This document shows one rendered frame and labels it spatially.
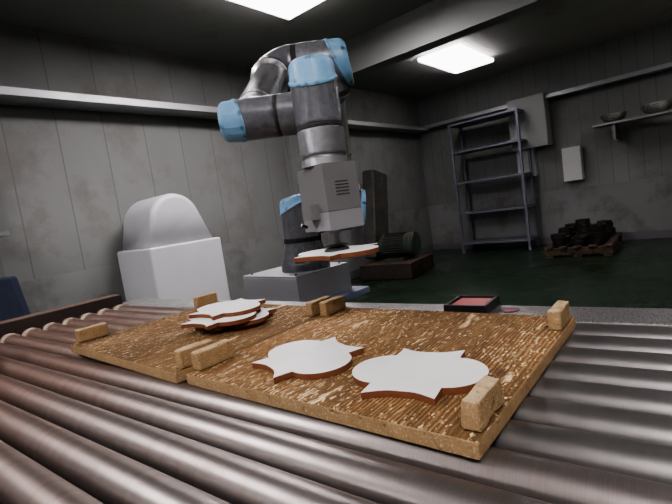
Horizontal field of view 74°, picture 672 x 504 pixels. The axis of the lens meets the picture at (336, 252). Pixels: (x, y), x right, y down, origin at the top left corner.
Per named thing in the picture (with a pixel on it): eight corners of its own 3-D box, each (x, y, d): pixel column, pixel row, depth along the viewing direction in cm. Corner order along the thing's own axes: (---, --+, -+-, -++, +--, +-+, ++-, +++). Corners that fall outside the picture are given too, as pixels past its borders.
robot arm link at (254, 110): (250, 46, 116) (208, 96, 75) (291, 40, 115) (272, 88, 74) (260, 91, 122) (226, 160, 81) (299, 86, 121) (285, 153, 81)
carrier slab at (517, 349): (344, 314, 87) (343, 306, 87) (576, 327, 61) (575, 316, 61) (187, 384, 60) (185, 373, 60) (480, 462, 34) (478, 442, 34)
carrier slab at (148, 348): (219, 306, 114) (218, 300, 114) (339, 315, 87) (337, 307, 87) (71, 352, 88) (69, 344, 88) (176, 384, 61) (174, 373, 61)
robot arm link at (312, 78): (335, 65, 74) (333, 47, 66) (345, 131, 75) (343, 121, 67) (289, 72, 75) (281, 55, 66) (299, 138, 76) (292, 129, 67)
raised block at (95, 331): (106, 334, 93) (104, 321, 93) (110, 335, 92) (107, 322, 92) (76, 343, 89) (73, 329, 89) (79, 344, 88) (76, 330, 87)
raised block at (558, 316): (558, 318, 61) (556, 298, 61) (573, 319, 60) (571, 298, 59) (547, 331, 56) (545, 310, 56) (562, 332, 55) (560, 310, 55)
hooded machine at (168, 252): (204, 334, 474) (179, 197, 459) (240, 338, 433) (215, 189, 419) (136, 358, 418) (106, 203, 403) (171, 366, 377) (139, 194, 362)
